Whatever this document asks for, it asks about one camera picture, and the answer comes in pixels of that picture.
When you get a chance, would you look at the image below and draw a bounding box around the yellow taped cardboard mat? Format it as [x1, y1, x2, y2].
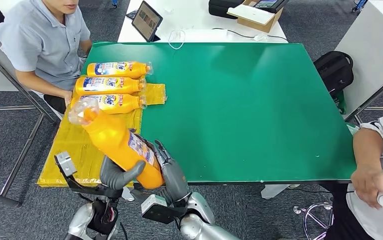
[37, 82, 168, 187]

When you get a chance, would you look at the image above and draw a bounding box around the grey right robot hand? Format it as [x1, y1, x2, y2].
[145, 139, 191, 206]

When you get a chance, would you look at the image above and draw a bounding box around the pale green plastic bag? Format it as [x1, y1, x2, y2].
[346, 122, 360, 136]

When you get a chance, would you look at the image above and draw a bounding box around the white table foot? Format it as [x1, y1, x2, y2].
[261, 183, 301, 200]
[121, 187, 136, 202]

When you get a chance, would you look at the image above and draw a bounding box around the orange detergent bottle clear cap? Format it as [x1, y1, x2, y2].
[75, 76, 147, 97]
[86, 61, 154, 80]
[70, 93, 147, 115]
[68, 98, 165, 190]

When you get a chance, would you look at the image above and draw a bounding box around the black cable on white table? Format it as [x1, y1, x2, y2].
[211, 27, 289, 43]

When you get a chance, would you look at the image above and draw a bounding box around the person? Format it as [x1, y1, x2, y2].
[0, 0, 93, 115]
[345, 110, 383, 240]

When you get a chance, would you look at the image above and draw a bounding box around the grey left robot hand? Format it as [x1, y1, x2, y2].
[100, 155, 147, 191]

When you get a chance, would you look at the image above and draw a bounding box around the grey metal frame table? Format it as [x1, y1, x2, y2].
[0, 34, 59, 208]

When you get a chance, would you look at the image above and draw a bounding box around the black backpack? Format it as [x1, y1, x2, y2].
[313, 50, 354, 99]

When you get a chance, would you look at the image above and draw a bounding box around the white looped cable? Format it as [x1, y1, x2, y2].
[168, 29, 186, 51]

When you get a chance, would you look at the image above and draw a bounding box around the chrome chair base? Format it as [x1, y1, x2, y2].
[292, 202, 334, 240]

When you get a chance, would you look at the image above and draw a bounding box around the black terminal with screen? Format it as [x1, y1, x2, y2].
[251, 0, 290, 14]

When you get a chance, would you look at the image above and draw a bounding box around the dark green bag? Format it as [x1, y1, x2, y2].
[335, 90, 347, 115]

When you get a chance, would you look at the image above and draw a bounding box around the white paper sheet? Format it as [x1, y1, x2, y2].
[227, 3, 275, 26]

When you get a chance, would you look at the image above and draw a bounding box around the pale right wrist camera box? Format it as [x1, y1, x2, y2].
[141, 194, 169, 216]

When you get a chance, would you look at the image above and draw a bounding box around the brown cardboard box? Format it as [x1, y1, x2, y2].
[227, 0, 284, 34]

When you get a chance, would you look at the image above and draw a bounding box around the black zip case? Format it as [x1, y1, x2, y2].
[208, 0, 245, 20]

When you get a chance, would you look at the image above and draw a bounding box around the black tablet on stand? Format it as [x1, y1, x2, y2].
[132, 0, 164, 43]

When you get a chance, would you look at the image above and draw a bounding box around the white side table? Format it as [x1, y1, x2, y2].
[334, 0, 383, 117]

